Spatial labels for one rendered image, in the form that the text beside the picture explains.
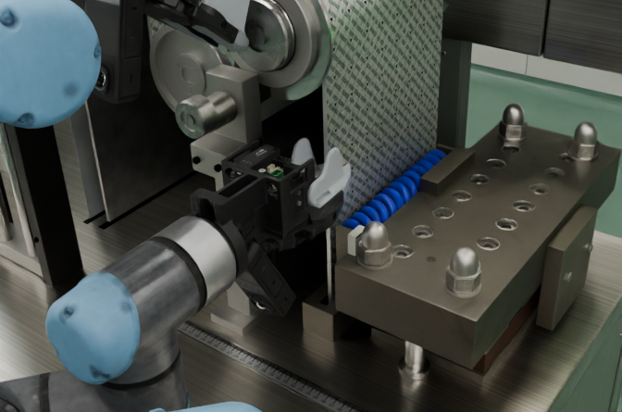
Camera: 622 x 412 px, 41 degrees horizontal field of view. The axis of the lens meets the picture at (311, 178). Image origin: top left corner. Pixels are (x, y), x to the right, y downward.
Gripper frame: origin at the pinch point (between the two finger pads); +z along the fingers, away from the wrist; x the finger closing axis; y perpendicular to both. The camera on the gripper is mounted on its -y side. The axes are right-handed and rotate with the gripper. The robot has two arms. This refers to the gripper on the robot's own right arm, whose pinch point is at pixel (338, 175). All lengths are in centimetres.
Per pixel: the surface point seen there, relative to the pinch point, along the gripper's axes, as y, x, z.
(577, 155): -5.5, -16.2, 27.9
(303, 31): 16.9, 1.2, -3.5
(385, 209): -5.3, -3.4, 4.2
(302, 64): 13.6, 1.5, -3.5
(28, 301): -19.1, 33.3, -19.5
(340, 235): -6.1, -1.5, -1.9
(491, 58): -99, 101, 263
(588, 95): -106, 55, 262
